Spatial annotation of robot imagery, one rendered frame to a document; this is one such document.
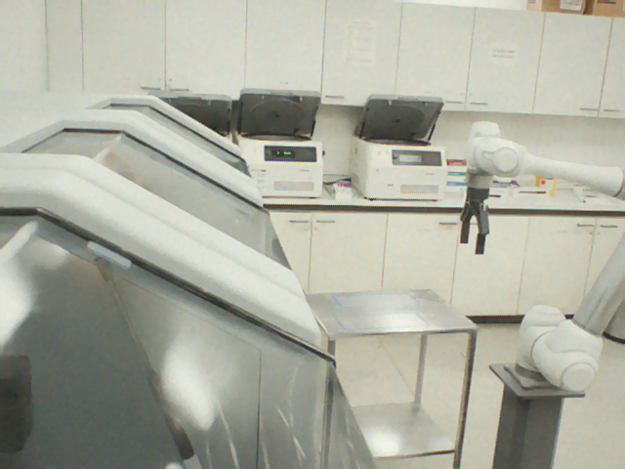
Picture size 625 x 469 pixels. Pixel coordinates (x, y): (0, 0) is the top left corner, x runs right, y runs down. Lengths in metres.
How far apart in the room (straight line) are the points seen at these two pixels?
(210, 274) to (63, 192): 0.20
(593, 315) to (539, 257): 2.74
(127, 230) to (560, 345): 1.74
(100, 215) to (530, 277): 4.43
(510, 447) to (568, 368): 0.50
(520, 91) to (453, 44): 0.60
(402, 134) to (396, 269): 1.01
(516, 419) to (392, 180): 2.31
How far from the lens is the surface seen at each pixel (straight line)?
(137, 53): 4.58
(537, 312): 2.50
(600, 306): 2.34
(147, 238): 0.83
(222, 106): 4.51
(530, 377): 2.56
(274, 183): 4.38
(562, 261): 5.15
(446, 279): 4.82
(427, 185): 4.60
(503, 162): 2.06
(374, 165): 4.48
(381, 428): 3.00
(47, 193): 0.83
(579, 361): 2.30
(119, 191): 0.96
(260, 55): 4.58
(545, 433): 2.66
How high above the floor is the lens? 1.77
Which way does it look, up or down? 15 degrees down
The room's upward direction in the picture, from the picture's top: 3 degrees clockwise
